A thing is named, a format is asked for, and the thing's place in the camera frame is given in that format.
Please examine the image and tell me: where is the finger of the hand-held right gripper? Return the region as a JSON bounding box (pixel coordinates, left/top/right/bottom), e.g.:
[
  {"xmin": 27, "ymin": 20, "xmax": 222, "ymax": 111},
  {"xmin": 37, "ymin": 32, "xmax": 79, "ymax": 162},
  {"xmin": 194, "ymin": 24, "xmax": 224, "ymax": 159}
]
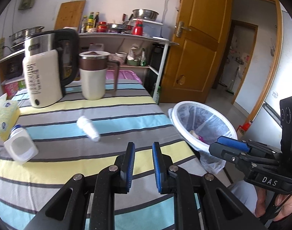
[
  {"xmin": 216, "ymin": 135, "xmax": 280, "ymax": 154},
  {"xmin": 209, "ymin": 142, "xmax": 280, "ymax": 173}
]

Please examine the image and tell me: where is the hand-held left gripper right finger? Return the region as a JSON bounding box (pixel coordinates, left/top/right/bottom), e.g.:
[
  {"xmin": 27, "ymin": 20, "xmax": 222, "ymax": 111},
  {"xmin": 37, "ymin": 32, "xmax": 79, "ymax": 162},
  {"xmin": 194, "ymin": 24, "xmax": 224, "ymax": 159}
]
[{"xmin": 152, "ymin": 142, "xmax": 268, "ymax": 230}]

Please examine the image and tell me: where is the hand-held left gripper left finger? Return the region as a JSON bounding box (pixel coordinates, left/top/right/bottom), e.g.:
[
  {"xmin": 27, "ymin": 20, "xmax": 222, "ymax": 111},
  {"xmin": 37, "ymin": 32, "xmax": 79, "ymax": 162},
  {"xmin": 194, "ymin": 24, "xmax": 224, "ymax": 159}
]
[{"xmin": 24, "ymin": 142, "xmax": 135, "ymax": 230}]

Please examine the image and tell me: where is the white trash bin with bag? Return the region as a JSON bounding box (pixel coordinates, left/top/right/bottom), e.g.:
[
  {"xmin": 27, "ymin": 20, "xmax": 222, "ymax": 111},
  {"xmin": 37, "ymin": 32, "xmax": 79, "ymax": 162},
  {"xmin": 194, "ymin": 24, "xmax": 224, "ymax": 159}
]
[{"xmin": 167, "ymin": 102, "xmax": 236, "ymax": 175}]

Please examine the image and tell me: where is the person's right hand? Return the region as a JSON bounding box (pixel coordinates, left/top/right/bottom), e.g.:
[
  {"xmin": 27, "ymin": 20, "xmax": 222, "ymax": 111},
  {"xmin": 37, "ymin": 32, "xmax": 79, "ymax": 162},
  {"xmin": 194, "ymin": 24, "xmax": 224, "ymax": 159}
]
[{"xmin": 254, "ymin": 187, "xmax": 292, "ymax": 223}]

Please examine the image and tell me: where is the red plastic object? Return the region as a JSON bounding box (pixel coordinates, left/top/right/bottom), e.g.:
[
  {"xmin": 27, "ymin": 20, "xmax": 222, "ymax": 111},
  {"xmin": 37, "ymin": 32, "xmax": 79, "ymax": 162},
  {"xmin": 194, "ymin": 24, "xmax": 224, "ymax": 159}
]
[{"xmin": 238, "ymin": 121, "xmax": 253, "ymax": 135}]

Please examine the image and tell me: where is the person's grey trouser leg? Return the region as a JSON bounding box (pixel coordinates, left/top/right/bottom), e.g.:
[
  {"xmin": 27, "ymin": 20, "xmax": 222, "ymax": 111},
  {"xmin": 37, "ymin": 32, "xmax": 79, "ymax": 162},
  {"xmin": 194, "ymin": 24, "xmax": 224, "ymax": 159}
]
[{"xmin": 228, "ymin": 180, "xmax": 259, "ymax": 214}]

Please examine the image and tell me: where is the striped tablecloth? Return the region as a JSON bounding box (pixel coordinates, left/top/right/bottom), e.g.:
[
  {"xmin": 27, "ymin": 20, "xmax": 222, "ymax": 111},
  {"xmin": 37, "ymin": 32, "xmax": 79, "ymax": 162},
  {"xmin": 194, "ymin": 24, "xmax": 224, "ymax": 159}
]
[{"xmin": 0, "ymin": 79, "xmax": 201, "ymax": 230}]

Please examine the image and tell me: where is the green glass bottle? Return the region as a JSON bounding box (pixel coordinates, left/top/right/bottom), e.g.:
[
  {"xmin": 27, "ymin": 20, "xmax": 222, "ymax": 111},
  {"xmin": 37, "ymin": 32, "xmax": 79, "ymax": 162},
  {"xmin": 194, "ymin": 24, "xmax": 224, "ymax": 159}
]
[{"xmin": 154, "ymin": 83, "xmax": 161, "ymax": 104}]

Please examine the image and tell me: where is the pink plastic stool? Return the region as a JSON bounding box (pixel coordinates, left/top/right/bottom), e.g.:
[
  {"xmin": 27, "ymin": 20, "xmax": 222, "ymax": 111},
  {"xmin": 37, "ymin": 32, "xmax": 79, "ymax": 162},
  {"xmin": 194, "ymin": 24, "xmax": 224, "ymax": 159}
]
[{"xmin": 105, "ymin": 69, "xmax": 143, "ymax": 85}]

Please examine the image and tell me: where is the wooden door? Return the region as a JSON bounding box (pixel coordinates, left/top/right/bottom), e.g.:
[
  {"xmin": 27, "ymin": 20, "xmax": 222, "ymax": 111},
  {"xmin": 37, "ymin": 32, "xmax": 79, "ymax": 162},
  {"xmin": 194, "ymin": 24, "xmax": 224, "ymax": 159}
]
[{"xmin": 159, "ymin": 0, "xmax": 233, "ymax": 103}]

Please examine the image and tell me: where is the green bowl with bag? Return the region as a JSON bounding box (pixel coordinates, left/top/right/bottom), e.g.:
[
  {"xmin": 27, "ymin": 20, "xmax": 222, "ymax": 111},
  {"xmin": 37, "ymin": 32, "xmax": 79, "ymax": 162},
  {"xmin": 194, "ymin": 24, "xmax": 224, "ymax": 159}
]
[{"xmin": 126, "ymin": 44, "xmax": 140, "ymax": 66}]

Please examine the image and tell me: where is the white jar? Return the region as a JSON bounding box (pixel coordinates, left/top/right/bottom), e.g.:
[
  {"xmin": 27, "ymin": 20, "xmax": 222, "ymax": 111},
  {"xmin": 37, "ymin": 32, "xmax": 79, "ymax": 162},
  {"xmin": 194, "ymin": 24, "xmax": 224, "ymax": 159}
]
[{"xmin": 115, "ymin": 52, "xmax": 127, "ymax": 65}]

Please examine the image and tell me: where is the white plastic bottle blue cap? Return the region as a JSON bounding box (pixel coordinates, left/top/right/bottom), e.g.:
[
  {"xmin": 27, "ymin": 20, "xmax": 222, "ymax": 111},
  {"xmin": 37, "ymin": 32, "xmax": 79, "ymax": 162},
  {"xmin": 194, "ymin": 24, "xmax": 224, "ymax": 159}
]
[{"xmin": 4, "ymin": 125, "xmax": 39, "ymax": 165}]

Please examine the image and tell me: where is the white metal kitchen rack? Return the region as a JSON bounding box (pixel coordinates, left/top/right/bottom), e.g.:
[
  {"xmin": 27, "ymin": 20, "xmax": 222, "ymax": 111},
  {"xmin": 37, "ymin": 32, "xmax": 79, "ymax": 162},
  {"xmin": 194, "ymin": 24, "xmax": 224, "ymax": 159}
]
[{"xmin": 78, "ymin": 32, "xmax": 180, "ymax": 104}]

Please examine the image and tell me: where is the cream steel electric kettle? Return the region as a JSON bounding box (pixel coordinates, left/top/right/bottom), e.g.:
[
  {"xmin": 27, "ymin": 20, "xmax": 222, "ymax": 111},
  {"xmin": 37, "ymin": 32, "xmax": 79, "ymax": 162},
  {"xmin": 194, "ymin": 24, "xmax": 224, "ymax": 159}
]
[{"xmin": 22, "ymin": 29, "xmax": 79, "ymax": 108}]

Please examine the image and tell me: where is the yellow tissue box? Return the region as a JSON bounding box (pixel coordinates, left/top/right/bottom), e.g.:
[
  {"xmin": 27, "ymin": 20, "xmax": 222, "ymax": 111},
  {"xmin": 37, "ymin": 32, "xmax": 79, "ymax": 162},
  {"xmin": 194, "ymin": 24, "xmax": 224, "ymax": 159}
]
[{"xmin": 0, "ymin": 93, "xmax": 20, "ymax": 145}]

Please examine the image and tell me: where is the clear plastic storage box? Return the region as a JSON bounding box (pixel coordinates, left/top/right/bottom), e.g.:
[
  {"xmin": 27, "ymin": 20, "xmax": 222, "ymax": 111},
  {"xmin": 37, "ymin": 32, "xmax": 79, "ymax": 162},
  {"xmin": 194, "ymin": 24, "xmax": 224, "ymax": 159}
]
[{"xmin": 132, "ymin": 18, "xmax": 164, "ymax": 36}]

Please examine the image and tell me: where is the steel frying pan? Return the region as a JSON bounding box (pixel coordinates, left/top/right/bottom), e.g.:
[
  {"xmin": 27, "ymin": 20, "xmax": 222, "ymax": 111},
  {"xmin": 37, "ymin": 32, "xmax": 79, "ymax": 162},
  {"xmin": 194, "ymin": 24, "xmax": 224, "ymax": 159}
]
[{"xmin": 107, "ymin": 23, "xmax": 133, "ymax": 34}]

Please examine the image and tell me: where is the pink green box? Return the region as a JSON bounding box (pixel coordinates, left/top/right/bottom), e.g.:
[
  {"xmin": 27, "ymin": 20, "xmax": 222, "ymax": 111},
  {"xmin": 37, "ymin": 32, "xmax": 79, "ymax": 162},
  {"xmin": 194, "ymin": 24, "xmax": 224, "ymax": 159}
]
[{"xmin": 2, "ymin": 80, "xmax": 27, "ymax": 97}]

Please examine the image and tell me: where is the steel mixing bowl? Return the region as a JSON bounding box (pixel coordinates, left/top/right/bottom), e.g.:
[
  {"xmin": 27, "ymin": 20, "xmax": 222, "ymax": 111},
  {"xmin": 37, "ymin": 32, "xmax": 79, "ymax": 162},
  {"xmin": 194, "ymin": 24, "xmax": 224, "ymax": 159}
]
[{"xmin": 132, "ymin": 9, "xmax": 159, "ymax": 21}]

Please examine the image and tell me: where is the wooden cutting board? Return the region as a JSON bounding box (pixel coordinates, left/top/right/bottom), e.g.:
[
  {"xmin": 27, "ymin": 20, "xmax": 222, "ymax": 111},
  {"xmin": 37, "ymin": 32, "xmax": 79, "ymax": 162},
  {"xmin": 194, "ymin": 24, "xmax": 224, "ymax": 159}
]
[{"xmin": 54, "ymin": 0, "xmax": 86, "ymax": 33}]

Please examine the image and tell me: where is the wooden side shelf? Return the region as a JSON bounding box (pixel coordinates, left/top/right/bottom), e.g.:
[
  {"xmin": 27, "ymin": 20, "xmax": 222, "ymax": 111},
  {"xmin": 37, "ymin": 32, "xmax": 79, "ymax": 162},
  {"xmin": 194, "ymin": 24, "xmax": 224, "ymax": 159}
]
[{"xmin": 0, "ymin": 49, "xmax": 27, "ymax": 96}]

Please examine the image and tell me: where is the steel steamer pot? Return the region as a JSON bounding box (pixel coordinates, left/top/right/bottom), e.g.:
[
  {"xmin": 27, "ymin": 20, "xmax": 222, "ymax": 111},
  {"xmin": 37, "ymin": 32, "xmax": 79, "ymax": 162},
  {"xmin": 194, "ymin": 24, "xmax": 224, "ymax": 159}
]
[{"xmin": 9, "ymin": 26, "xmax": 45, "ymax": 51}]

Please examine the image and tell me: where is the cream mug with brown handle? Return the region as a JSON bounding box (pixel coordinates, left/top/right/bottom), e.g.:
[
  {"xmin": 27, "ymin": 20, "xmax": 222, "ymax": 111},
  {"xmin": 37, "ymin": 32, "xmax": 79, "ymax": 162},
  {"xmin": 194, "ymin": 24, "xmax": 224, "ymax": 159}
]
[{"xmin": 78, "ymin": 51, "xmax": 120, "ymax": 100}]

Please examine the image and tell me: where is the wooden door frame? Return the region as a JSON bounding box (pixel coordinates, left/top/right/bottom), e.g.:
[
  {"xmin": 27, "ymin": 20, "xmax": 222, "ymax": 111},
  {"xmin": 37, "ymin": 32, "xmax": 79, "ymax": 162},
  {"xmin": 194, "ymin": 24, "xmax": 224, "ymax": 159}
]
[{"xmin": 228, "ymin": 0, "xmax": 283, "ymax": 122}]

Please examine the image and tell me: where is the metal door handle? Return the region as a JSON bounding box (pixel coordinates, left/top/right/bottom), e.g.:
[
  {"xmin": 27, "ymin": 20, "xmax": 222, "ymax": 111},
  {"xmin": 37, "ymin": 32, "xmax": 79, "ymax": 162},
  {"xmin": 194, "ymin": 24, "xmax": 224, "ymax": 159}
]
[{"xmin": 174, "ymin": 21, "xmax": 192, "ymax": 37}]

